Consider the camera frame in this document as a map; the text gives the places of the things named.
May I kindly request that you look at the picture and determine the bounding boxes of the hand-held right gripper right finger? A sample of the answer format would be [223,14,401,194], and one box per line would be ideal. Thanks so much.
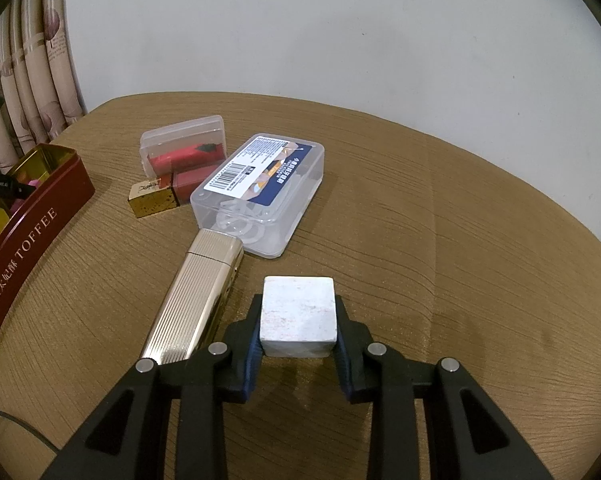
[333,296,556,480]

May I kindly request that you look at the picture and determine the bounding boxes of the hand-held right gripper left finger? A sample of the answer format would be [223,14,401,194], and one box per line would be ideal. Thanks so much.
[40,294,264,480]

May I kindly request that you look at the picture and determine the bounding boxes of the red tin box gold interior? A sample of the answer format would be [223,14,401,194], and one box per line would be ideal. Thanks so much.
[0,143,96,358]

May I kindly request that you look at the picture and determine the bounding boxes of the white cube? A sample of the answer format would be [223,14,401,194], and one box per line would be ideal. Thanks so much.
[260,275,339,359]

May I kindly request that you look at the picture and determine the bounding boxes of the silver ribbed rectangular case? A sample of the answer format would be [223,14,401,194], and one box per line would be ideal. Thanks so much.
[139,228,246,366]

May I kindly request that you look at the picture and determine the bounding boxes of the gold and red lipstick box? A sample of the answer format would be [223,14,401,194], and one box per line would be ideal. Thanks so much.
[128,167,226,218]

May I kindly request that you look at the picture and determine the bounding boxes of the small clear box red contents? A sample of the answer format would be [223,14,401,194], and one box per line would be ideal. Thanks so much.
[139,115,228,177]

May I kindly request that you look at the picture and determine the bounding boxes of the clear plastic box blue label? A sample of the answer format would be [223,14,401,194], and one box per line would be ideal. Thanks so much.
[189,132,327,259]

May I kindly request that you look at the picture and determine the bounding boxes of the beige patterned curtain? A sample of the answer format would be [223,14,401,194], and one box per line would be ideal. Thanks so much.
[0,0,88,171]

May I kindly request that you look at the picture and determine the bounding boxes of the black cable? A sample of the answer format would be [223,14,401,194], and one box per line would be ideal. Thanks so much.
[0,409,56,453]

